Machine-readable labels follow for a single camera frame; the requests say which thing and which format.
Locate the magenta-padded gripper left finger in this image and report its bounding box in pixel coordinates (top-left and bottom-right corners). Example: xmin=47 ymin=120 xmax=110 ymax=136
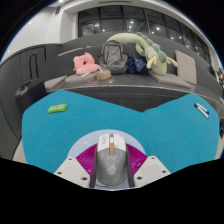
xmin=53 ymin=143 xmax=100 ymax=190

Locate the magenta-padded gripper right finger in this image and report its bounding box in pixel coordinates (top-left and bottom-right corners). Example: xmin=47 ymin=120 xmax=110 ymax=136
xmin=124 ymin=143 xmax=172 ymax=189

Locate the grey white computer mouse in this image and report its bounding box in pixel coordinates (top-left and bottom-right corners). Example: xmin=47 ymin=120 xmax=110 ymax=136
xmin=95 ymin=133 xmax=128 ymax=187

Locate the small green eraser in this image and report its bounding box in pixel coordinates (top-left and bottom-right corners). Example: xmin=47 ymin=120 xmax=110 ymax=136
xmin=47 ymin=103 xmax=69 ymax=115

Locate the white marker with blue cap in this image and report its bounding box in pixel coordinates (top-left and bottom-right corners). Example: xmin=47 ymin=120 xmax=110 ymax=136
xmin=194 ymin=102 xmax=211 ymax=116

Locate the black suitcase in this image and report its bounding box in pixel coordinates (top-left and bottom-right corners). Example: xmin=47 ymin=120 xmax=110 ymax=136
xmin=14 ymin=50 xmax=48 ymax=111

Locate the grey flat seat cushion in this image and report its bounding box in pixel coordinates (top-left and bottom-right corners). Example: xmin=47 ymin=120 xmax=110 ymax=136
xmin=44 ymin=74 xmax=69 ymax=91
xmin=148 ymin=70 xmax=193 ymax=90
xmin=64 ymin=71 xmax=101 ymax=85

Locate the brown straw hat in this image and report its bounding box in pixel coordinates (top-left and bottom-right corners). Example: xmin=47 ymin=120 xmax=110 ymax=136
xmin=96 ymin=69 xmax=112 ymax=81

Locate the dark blue bag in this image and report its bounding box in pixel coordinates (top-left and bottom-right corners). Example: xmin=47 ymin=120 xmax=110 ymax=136
xmin=125 ymin=55 xmax=148 ymax=75

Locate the pink plush cushion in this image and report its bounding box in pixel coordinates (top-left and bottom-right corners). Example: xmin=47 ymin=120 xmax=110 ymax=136
xmin=73 ymin=52 xmax=100 ymax=76

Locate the large beige square cushion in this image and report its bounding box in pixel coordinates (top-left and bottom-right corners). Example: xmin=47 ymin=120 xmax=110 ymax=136
xmin=174 ymin=49 xmax=198 ymax=85

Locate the green dragon plush toy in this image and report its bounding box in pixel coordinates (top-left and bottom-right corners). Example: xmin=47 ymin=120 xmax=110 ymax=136
xmin=105 ymin=31 xmax=179 ymax=76

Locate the grey backpack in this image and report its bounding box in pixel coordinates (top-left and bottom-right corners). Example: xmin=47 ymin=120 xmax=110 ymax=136
xmin=98 ymin=39 xmax=129 ymax=75

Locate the grey stepped bench seating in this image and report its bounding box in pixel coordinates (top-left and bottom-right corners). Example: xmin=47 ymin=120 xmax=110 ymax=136
xmin=0 ymin=31 xmax=224 ymax=114

